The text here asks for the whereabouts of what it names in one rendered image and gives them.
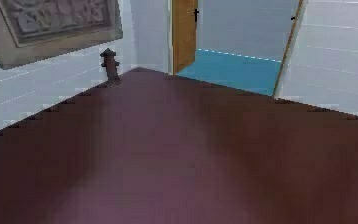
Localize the brown wooden room door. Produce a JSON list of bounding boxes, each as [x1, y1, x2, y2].
[[272, 0, 305, 98], [171, 0, 199, 75]]

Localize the grey framed wall picture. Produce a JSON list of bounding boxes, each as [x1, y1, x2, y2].
[[0, 0, 124, 70]]

